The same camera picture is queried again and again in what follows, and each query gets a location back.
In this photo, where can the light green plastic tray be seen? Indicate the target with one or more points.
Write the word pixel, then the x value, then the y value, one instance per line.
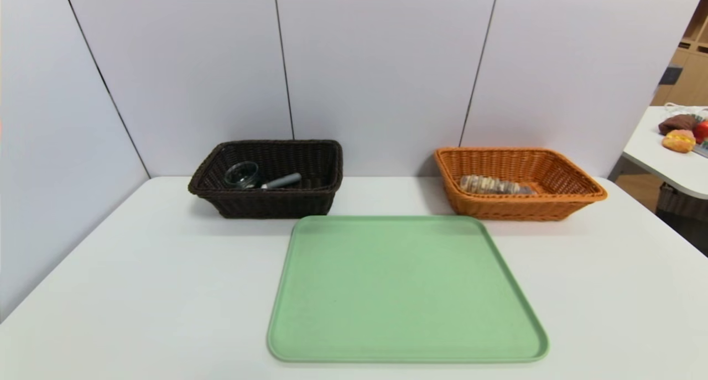
pixel 404 297

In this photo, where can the orange wicker basket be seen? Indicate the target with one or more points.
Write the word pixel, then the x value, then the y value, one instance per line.
pixel 520 206

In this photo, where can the small green labelled can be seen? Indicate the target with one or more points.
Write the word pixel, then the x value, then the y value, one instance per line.
pixel 704 150

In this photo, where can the yellow orange bun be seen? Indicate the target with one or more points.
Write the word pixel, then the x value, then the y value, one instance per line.
pixel 678 142

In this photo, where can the dark brown wicker basket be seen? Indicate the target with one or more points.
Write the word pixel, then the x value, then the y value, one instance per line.
pixel 276 203

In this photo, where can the wooden shelf unit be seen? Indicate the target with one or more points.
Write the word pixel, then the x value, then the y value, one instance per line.
pixel 694 64

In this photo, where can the white side table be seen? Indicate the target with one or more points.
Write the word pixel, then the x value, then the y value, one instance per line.
pixel 664 167

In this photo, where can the dark brown bread piece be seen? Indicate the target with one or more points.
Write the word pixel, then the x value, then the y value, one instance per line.
pixel 677 123

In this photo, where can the striped brown bread roll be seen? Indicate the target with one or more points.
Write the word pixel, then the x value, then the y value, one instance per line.
pixel 492 185

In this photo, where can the red apple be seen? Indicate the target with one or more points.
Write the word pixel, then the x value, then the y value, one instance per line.
pixel 702 132

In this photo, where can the brown wicker bin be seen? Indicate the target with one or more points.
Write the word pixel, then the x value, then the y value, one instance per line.
pixel 683 202

